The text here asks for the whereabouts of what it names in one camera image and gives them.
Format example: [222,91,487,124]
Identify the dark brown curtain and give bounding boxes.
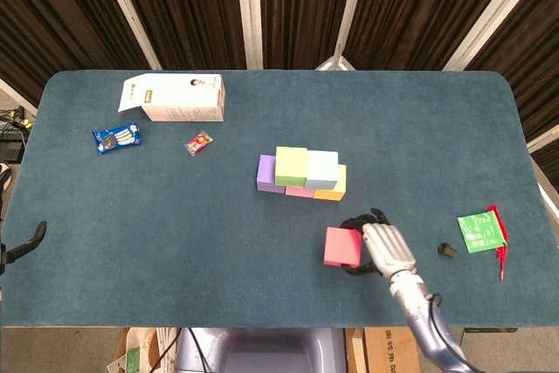
[0,0,559,164]

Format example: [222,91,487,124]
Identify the brown cardboard box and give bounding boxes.
[362,327,421,373]

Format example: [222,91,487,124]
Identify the red foam cube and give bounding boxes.
[322,226,364,268]

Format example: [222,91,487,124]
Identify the white paper bag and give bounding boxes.
[107,327,180,373]

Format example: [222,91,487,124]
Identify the white frame post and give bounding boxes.
[314,0,371,72]
[526,128,559,155]
[0,77,39,117]
[93,0,163,71]
[443,0,536,72]
[234,0,264,71]

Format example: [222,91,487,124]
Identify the teal felt table cover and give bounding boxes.
[0,69,559,329]

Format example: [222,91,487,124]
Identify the green foam cube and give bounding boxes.
[274,146,309,188]

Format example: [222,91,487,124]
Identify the yellow foam cube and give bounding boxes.
[312,163,348,203]

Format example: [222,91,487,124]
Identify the blue Oreo cookie packet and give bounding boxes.
[91,122,143,157]

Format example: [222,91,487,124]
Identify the black electronic device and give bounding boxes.
[0,139,25,163]

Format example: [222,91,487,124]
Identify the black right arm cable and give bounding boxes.
[425,293,481,373]

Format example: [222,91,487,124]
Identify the light blue foam cube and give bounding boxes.
[304,149,341,190]

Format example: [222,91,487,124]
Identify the green sachet packet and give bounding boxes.
[456,211,507,255]

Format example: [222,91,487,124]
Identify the pink foam cube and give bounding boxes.
[285,184,316,198]

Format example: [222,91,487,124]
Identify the small red candy wrapper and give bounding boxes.
[183,130,214,156]

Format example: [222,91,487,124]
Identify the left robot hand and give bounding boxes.
[0,169,48,276]

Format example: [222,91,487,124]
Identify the white cardboard carton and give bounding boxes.
[116,73,227,123]

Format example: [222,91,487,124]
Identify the wooden plank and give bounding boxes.
[344,328,367,373]

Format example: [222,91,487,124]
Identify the grey robot torso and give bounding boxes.
[174,327,349,373]

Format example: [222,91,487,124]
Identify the purple foam cube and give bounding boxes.
[255,154,287,195]

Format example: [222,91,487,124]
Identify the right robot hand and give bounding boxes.
[339,208,418,280]

